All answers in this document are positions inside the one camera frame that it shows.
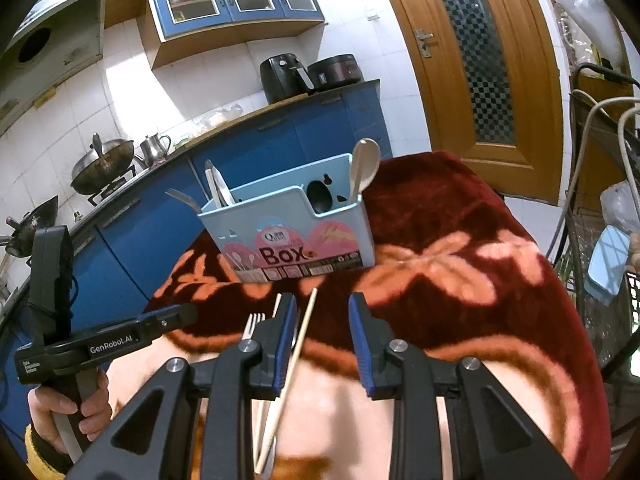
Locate clear bag on counter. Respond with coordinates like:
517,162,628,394
192,102,244,136

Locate metal door handle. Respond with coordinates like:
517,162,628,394
414,29,435,59

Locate black air fryer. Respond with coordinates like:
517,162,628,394
260,55,316,105

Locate black spoon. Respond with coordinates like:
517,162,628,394
306,180,334,214

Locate crumpled clear plastic bag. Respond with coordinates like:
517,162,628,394
600,180,640,233

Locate blue glass door wall cabinet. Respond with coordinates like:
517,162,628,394
137,0,327,69

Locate metal wok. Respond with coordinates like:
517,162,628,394
71,139,136,195

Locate silver table knife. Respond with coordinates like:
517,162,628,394
204,159,226,207

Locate dark wok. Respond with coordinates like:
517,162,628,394
5,195,60,257

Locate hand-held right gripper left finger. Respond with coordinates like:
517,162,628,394
65,292,298,480

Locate cream plastic spoon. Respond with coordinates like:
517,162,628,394
347,138,381,206

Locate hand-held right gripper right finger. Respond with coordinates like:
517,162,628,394
348,292,576,480

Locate light blue utensil holder box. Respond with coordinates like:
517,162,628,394
196,153,378,283

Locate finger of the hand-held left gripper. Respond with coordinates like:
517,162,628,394
135,303,199,334

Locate person's left hand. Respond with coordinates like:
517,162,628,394
27,370,111,457

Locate hanging clear plastic bag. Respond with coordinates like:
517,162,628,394
547,0,627,67

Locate steel kettle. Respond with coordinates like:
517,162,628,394
140,133,172,166

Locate wooden door with glass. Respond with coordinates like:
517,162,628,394
370,0,567,202

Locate blue lower kitchen cabinets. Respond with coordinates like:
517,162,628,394
0,80,396,411

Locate black metal rack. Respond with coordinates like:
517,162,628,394
550,62,640,441

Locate grey range hood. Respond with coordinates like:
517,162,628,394
0,0,108,136

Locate dark rice cooker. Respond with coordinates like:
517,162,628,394
307,54,364,92

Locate red and pink printed blanket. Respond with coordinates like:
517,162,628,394
107,150,613,480

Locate wooden chopstick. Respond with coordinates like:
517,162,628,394
255,287,319,474

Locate grey cable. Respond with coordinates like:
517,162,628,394
552,89,640,263

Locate gas stove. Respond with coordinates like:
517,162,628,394
87,165,140,207

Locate blue lid container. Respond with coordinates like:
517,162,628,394
587,225,632,307

